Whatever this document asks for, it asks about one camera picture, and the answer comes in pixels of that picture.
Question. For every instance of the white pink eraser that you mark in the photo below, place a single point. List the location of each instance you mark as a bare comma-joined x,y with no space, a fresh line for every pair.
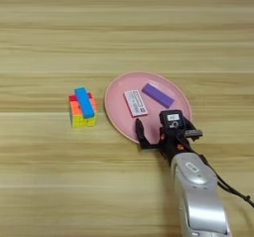
135,102

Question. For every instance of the purple rectangular block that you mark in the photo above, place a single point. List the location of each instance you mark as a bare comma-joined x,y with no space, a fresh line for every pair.
158,95

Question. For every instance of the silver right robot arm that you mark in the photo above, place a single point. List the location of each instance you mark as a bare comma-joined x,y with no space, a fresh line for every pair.
201,198

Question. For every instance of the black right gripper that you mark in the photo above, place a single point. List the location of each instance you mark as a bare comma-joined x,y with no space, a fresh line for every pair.
173,143

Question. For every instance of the blue rectangular block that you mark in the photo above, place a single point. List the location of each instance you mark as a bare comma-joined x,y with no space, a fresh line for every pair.
84,102

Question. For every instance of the pink round plate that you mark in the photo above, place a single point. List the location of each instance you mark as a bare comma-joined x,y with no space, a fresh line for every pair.
119,105

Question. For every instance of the multicoloured Rubik's cube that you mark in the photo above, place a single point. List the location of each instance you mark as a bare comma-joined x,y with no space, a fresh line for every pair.
77,115

